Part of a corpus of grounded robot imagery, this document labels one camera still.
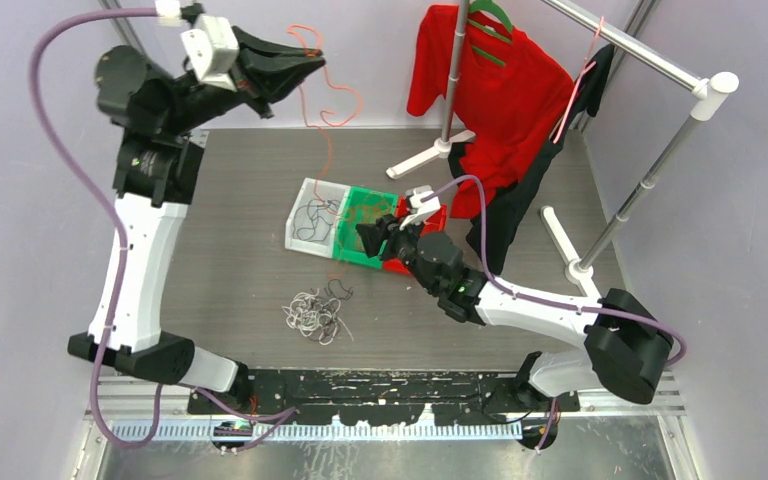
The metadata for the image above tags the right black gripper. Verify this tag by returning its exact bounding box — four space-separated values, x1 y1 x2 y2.
356 211 440 295

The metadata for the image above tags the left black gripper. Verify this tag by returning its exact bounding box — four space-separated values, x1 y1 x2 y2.
160 27 325 137

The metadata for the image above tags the orange cable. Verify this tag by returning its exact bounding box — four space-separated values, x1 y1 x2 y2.
347 198 395 253
287 24 364 280

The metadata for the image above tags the white thin cable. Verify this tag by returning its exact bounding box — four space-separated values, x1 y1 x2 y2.
281 288 353 347

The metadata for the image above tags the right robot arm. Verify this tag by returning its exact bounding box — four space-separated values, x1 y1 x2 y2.
355 214 675 411

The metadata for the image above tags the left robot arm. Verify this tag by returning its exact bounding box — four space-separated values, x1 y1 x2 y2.
67 27 326 413

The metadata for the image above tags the green plastic bin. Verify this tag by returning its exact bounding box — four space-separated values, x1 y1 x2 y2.
334 186 401 270

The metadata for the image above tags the red plastic bin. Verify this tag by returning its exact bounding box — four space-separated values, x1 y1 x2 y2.
381 195 448 275

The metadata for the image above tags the white plastic bin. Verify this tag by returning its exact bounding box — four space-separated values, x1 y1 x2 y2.
284 178 351 259

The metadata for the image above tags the black t-shirt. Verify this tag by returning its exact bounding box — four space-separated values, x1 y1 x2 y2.
448 45 615 275

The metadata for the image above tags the red t-shirt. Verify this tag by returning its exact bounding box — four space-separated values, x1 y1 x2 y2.
406 4 574 219

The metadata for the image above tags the green clothes hanger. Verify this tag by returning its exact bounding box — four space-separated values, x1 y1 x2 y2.
466 0 514 45

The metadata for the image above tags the pink clothes hanger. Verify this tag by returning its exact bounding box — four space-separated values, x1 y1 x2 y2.
551 16 605 144

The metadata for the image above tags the metal clothes rack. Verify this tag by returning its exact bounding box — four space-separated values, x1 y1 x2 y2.
385 0 740 299

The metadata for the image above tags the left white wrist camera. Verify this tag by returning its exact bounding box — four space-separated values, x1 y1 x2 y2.
181 14 239 92

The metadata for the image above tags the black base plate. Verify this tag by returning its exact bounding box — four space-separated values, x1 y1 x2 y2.
187 368 582 429

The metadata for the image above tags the aluminium frame rail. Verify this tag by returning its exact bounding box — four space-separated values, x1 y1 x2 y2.
84 370 687 444

